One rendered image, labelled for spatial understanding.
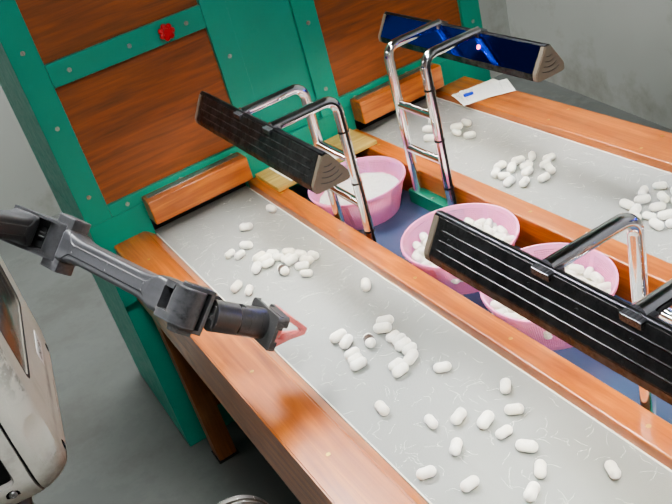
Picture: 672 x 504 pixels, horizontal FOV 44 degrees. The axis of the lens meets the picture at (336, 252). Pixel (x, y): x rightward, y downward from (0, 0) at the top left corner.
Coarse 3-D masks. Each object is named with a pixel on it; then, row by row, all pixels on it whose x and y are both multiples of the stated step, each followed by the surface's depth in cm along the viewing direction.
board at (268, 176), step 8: (336, 136) 245; (352, 136) 242; (360, 136) 241; (336, 144) 240; (352, 144) 237; (360, 144) 236; (368, 144) 235; (256, 176) 237; (264, 176) 234; (272, 176) 232; (280, 176) 231; (272, 184) 228; (280, 184) 227; (288, 184) 226
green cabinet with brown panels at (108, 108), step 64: (0, 0) 189; (64, 0) 197; (128, 0) 204; (192, 0) 212; (256, 0) 221; (320, 0) 231; (384, 0) 241; (448, 0) 252; (0, 64) 218; (64, 64) 201; (128, 64) 210; (192, 64) 218; (256, 64) 227; (320, 64) 236; (384, 64) 248; (64, 128) 206; (128, 128) 215; (192, 128) 224; (64, 192) 230; (128, 192) 222
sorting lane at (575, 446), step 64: (256, 192) 235; (192, 256) 212; (320, 256) 197; (320, 320) 175; (320, 384) 157; (384, 384) 153; (448, 384) 148; (512, 384) 144; (384, 448) 139; (448, 448) 136; (512, 448) 132; (576, 448) 129
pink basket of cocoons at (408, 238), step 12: (468, 204) 194; (480, 204) 193; (432, 216) 195; (468, 216) 195; (504, 216) 189; (408, 228) 192; (420, 228) 194; (516, 228) 182; (408, 240) 191; (420, 240) 194; (516, 240) 178; (408, 252) 188; (420, 264) 178; (432, 276) 179; (444, 276) 177; (456, 288) 180; (468, 288) 179
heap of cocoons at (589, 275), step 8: (576, 264) 169; (568, 272) 167; (576, 272) 168; (584, 272) 169; (592, 272) 165; (584, 280) 165; (592, 280) 165; (600, 280) 163; (600, 288) 161; (608, 288) 161; (496, 304) 164; (504, 312) 162; (512, 312) 163; (528, 320) 157; (544, 336) 155
